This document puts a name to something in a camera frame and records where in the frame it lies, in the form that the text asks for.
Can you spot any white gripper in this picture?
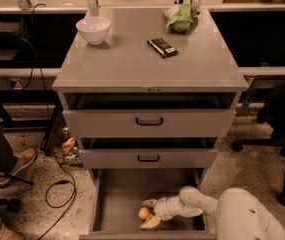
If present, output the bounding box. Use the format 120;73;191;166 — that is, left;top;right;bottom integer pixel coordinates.
140;197;175;230

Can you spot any orange fruit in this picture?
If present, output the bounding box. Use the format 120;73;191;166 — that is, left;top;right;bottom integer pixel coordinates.
138;207;151;221

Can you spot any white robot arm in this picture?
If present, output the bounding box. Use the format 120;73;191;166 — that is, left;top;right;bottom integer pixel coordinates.
140;186;285;240

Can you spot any bottom grey drawer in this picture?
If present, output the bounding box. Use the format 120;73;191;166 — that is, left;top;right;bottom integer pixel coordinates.
79;168;216;240

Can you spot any grey drawer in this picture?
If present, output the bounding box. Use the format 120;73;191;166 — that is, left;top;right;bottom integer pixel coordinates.
79;168;216;240
63;93;235;138
79;137;218;169

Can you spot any middle grey drawer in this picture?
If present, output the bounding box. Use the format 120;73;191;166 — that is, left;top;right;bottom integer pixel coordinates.
79;137;218;169

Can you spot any top grey drawer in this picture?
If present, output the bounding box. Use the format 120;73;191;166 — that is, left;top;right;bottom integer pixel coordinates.
63;93;235;138

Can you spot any grey metal drawer cabinet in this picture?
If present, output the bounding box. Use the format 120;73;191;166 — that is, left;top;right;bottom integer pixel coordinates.
52;6;249;185

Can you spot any tan shoe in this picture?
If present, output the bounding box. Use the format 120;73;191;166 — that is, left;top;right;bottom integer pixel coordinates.
0;149;37;187

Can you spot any black snack bar wrapper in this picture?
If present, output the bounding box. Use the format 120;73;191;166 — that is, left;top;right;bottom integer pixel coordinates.
147;38;178;58

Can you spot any white ceramic bowl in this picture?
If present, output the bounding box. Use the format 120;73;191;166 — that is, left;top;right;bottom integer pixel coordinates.
76;17;110;45

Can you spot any green chip bag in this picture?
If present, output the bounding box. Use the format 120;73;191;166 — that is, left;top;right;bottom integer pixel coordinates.
164;4;200;33

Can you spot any dark bag on shelf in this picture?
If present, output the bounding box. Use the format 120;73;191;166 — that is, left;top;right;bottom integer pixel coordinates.
0;22;22;49

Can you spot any black floor cable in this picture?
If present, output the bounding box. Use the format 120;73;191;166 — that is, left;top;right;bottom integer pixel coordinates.
21;3;78;240

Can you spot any wire basket with bottles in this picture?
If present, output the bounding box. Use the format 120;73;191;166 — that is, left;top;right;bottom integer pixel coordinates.
49;114;83;167

